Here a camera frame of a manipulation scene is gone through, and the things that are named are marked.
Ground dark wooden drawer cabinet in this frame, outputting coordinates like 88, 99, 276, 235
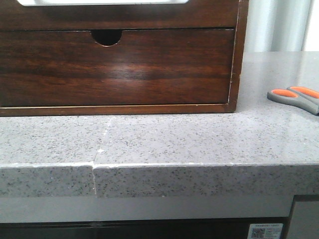
0, 0, 249, 117

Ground wooden drawer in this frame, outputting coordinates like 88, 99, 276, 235
0, 29, 234, 107
0, 0, 240, 31

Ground grey orange scissors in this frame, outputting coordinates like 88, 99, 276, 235
267, 86, 319, 116

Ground black appliance under counter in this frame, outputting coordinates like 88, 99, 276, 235
0, 217, 288, 239

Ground white QR code sticker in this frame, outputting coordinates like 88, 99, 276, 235
247, 223, 284, 239

